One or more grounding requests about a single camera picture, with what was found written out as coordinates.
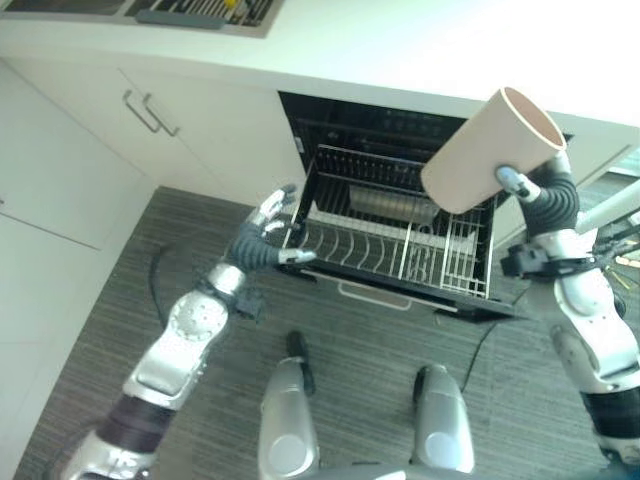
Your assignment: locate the black built-in dishwasher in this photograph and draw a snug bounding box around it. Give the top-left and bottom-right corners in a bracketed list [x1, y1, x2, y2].
[276, 89, 576, 322]

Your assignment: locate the grey drain tray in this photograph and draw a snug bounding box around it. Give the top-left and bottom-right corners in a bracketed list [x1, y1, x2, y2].
[134, 8, 227, 32]

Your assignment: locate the silver dishwasher door handle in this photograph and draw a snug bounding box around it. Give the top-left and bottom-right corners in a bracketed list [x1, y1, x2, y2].
[336, 279, 414, 310]

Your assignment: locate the beige cylindrical cup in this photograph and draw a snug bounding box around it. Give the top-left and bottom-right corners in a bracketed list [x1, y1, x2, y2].
[420, 86, 569, 215]

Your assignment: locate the thin black floor cable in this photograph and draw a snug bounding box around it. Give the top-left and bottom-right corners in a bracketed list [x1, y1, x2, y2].
[459, 319, 502, 392]

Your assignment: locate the silver cabinet handle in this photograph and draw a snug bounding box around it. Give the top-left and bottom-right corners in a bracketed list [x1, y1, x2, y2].
[122, 89, 160, 135]
[143, 92, 181, 139]

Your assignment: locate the white cabinet door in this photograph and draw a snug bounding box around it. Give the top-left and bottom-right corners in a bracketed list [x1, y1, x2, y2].
[117, 67, 307, 206]
[0, 55, 221, 251]

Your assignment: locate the shiny metal pan in rack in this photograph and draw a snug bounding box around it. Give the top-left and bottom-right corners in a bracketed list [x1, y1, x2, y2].
[348, 183, 442, 224]

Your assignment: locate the wire dish rack basket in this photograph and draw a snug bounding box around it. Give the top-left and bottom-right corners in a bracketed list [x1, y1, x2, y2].
[282, 143, 497, 301]

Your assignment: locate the robot leg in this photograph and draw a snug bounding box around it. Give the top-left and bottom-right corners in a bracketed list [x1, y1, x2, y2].
[256, 356, 322, 480]
[409, 364, 476, 475]

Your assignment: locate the robot right leg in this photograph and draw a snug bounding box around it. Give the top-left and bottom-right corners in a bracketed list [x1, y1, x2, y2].
[409, 364, 476, 475]

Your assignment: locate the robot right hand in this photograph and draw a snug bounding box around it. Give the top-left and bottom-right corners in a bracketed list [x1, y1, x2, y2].
[494, 149, 581, 236]

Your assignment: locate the white pole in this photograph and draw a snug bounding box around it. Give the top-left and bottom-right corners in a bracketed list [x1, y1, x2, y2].
[574, 178, 640, 235]

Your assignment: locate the robot dark left foot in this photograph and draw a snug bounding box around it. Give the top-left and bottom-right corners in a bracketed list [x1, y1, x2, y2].
[284, 331, 317, 397]

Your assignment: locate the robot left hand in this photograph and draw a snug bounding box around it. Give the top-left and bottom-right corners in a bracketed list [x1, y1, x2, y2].
[225, 184, 318, 273]

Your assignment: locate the robot left leg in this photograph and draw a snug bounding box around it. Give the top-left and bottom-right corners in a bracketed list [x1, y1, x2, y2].
[256, 356, 322, 480]

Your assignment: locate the steel kitchen sink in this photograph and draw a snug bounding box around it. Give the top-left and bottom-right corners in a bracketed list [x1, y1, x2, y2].
[0, 0, 282, 40]

